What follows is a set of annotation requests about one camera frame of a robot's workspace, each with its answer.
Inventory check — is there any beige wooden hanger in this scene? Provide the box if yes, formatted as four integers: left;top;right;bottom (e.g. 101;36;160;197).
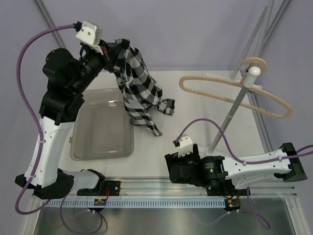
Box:
177;57;293;119

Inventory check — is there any aluminium mounting rail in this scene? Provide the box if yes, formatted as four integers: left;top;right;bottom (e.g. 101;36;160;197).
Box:
31;178;298;198

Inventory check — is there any corner frame post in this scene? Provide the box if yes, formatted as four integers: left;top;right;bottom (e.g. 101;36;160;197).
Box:
33;0;66;48
252;0;293;58

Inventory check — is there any left corner frame post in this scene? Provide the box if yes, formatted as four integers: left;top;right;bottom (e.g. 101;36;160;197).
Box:
33;0;66;48

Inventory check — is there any right corner frame post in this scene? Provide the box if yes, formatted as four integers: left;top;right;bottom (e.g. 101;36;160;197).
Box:
252;0;293;58

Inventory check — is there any clear plastic bin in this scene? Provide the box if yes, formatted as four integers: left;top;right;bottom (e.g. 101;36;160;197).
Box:
70;88;134;161

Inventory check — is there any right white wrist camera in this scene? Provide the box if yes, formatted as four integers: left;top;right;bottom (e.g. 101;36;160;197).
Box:
174;134;193;157

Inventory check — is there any white slotted cable duct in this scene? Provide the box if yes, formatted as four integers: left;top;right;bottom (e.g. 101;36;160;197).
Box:
48;198;225;208

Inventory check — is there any white garment rack stand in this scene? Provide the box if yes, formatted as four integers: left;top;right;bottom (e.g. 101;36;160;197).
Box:
200;0;278;157

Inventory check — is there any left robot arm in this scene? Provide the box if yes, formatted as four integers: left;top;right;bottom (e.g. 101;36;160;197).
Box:
15;41;122;200

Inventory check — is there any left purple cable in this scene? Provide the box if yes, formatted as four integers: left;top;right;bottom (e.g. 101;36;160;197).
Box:
15;22;79;216

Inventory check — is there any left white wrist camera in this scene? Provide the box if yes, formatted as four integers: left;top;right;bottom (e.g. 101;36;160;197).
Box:
75;21;103;55

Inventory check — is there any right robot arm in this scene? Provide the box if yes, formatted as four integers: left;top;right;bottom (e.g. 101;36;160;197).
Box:
165;143;308;194

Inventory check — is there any black white checkered shirt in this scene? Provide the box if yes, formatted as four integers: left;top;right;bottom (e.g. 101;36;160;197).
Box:
113;38;175;137

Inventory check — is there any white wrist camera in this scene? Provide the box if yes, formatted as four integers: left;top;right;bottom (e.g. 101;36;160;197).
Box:
75;21;103;55
174;134;193;157

